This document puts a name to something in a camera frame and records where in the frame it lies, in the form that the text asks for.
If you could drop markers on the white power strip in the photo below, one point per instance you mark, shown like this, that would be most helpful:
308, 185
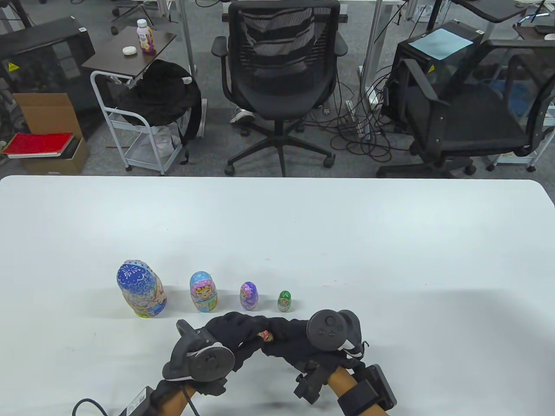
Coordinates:
352, 108

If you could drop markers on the red notebook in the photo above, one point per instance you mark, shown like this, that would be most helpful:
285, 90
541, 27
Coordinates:
37, 144

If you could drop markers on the white metal cart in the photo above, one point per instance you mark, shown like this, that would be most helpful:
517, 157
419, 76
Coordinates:
147, 158
516, 160

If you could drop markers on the black round tracking controller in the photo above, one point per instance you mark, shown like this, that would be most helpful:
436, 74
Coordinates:
327, 331
210, 362

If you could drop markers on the person's right forearm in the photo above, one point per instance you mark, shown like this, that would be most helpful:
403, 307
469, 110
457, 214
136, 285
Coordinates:
342, 383

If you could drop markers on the black cabinet with yellow sticker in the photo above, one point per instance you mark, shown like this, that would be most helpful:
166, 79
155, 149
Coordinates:
39, 56

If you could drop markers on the large floral Russian doll base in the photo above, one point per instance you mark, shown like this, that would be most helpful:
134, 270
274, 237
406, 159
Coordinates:
149, 303

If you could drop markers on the person's left forearm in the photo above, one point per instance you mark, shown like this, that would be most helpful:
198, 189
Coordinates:
173, 403

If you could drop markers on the teal paper sheet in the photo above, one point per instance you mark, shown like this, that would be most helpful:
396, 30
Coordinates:
440, 43

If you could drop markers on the purple label drink bottle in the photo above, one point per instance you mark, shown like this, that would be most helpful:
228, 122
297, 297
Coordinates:
146, 41

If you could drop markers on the small green Russian doll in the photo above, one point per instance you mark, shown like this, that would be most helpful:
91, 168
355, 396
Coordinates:
284, 301

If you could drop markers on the white round case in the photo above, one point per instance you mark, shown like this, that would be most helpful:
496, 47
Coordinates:
129, 50

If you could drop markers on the black mesh office chair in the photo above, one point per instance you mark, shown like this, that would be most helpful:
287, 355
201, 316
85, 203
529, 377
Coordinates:
282, 95

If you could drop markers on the purple Russian doll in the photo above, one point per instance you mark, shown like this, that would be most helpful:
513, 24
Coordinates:
249, 297

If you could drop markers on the cardboard box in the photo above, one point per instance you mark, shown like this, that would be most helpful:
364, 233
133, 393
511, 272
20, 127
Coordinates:
47, 112

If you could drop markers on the red Russian doll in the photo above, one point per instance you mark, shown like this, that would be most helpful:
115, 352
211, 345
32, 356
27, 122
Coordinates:
264, 334

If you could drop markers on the black backpack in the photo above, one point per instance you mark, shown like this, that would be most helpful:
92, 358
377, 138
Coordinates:
160, 95

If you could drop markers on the black computer tower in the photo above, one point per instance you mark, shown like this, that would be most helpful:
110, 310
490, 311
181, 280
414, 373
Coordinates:
466, 31

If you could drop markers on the medium pink Russian doll head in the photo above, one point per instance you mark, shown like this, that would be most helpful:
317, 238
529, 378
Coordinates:
200, 281

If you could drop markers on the black padded office chair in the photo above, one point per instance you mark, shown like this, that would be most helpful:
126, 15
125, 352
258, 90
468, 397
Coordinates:
468, 125

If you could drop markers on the black book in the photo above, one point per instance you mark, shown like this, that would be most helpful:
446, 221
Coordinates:
71, 146

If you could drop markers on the large blue Russian doll head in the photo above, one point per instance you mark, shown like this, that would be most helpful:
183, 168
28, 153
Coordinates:
134, 277

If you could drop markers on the medium Russian doll base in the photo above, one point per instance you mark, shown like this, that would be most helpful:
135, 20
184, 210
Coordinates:
204, 304

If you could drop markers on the person's right hand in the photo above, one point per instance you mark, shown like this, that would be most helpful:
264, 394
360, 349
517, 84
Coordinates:
292, 340

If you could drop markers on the black desk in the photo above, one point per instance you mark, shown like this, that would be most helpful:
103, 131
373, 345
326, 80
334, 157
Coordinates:
498, 11

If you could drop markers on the grey desk leg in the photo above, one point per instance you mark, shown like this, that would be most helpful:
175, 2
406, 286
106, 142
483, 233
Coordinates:
373, 43

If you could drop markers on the person's left hand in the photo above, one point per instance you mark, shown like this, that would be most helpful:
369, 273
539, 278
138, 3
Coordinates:
238, 327

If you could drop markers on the dark side table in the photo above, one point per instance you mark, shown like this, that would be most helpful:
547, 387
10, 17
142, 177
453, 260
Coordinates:
535, 30
130, 63

